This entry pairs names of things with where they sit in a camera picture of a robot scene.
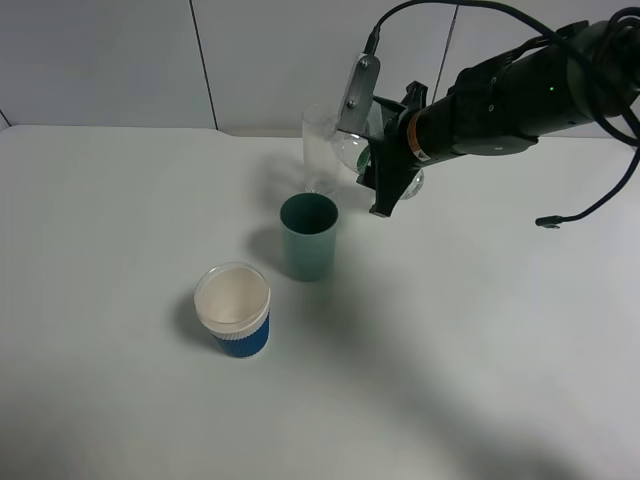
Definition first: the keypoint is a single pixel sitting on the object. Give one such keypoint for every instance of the blue white paper cup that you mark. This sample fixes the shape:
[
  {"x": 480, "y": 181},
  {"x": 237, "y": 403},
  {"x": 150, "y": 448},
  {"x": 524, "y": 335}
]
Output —
[{"x": 232, "y": 301}]

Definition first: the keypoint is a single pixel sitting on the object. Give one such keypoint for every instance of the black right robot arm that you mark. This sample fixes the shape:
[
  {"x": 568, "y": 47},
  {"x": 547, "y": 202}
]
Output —
[{"x": 582, "y": 73}]

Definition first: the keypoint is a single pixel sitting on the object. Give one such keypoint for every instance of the green plastic cup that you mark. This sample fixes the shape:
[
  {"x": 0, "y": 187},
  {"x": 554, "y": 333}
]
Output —
[{"x": 309, "y": 227}]

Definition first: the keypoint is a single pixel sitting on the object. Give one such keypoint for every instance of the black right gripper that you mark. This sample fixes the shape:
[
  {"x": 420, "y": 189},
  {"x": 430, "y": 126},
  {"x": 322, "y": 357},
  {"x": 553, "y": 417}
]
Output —
[{"x": 408, "y": 139}]

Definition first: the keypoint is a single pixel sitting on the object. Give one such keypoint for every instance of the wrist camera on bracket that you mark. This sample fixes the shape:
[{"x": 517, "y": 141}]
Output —
[{"x": 358, "y": 96}]

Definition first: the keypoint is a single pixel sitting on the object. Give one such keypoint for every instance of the tall clear drinking glass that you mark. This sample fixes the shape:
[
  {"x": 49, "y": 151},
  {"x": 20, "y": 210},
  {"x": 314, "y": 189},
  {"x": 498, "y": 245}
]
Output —
[{"x": 324, "y": 149}]

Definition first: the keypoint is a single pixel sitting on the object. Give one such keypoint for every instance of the clear green-label water bottle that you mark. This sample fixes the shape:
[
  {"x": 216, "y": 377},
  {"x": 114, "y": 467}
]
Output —
[{"x": 351, "y": 150}]

